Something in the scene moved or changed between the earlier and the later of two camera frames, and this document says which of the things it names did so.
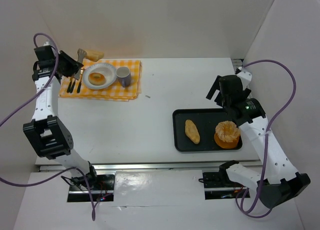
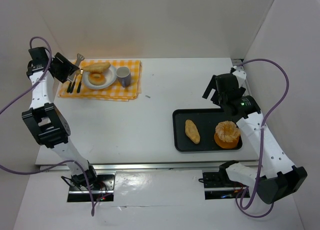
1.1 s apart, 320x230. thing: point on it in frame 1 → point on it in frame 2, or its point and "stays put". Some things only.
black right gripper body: (219, 95) stays put
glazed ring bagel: (96, 79) stays put
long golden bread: (192, 131) stays put
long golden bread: (94, 56) → (97, 67)
